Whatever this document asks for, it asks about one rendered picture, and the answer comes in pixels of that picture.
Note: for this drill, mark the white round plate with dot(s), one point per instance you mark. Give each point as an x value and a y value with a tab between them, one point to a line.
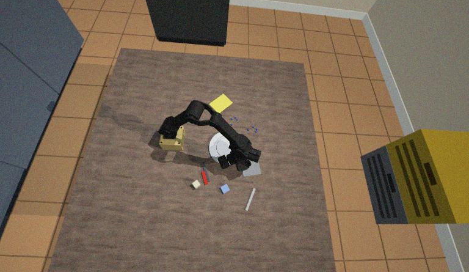
219	146

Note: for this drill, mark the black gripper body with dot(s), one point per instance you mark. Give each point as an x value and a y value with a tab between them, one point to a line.
224	162

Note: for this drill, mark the yellow flat square pad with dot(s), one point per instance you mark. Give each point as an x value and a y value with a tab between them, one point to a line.
220	103

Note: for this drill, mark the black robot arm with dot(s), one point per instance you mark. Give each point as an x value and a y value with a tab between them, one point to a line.
240	144

